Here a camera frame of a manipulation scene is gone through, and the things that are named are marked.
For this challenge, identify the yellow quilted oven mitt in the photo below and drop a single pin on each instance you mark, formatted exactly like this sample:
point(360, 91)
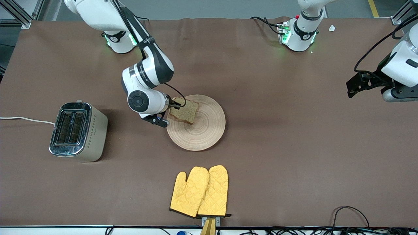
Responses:
point(215, 192)
point(187, 192)

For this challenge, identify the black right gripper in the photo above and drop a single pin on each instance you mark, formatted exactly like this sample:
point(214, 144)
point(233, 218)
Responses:
point(173, 103)

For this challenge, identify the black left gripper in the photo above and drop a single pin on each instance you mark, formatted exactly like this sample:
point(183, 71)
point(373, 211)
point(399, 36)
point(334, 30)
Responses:
point(375, 77)

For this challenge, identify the small metal bracket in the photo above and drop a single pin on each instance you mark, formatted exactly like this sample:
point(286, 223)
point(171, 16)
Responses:
point(217, 220)

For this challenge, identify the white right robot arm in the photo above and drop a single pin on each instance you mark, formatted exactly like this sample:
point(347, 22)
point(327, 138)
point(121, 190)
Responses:
point(153, 65)

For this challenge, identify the white paper scrap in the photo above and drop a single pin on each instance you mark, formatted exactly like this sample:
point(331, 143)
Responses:
point(331, 28)

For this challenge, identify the blue round cap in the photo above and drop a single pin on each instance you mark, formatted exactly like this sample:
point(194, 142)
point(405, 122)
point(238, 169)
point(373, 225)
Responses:
point(182, 233)

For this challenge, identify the chrome and beige two-slot toaster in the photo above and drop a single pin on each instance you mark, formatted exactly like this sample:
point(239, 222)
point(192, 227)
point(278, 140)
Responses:
point(93, 137)

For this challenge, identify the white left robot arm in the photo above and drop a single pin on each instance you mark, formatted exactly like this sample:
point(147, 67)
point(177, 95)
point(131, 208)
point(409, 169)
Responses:
point(403, 62)

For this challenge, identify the round wooden plate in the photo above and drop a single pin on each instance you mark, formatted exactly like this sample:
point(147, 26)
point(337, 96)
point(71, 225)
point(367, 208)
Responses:
point(202, 130)

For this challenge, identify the brown bread slice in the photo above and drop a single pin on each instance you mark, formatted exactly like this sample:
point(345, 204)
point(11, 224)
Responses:
point(186, 111)

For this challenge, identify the aluminium frame profile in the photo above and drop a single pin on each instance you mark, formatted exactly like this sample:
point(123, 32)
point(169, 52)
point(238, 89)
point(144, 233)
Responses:
point(19, 18)

